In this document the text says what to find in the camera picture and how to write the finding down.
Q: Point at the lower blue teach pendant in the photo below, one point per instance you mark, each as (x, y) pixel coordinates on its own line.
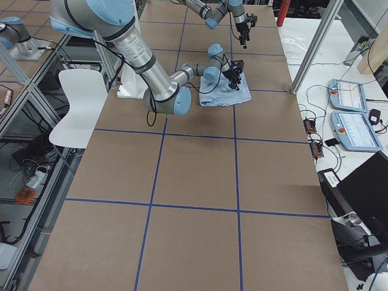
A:
(354, 132)

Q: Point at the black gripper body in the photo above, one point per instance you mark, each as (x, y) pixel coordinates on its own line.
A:
(231, 75)
(242, 30)

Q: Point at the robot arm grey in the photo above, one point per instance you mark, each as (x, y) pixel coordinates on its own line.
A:
(243, 21)
(115, 22)

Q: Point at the clear plastic bag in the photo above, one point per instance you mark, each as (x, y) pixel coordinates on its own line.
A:
(295, 47)

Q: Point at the white plastic chair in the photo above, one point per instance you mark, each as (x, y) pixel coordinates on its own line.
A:
(86, 93)

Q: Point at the black laptop computer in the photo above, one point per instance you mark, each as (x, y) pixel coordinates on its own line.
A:
(365, 189)

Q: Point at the upper blue teach pendant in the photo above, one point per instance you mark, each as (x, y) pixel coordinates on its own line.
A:
(347, 96)

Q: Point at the second grey robot base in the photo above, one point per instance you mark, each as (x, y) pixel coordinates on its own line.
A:
(16, 39)

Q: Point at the blue teach pendant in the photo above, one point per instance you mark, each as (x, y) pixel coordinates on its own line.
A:
(347, 96)
(354, 132)

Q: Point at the aluminium frame post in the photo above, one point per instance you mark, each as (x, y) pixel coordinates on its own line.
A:
(317, 40)

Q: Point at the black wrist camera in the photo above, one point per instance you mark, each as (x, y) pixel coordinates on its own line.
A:
(237, 66)
(251, 19)

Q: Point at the light blue button-up shirt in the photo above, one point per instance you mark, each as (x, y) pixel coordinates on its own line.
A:
(223, 95)

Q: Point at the orange device on floor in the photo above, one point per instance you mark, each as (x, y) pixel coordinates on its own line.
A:
(25, 195)

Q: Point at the red cylinder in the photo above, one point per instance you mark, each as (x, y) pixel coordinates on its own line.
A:
(282, 12)

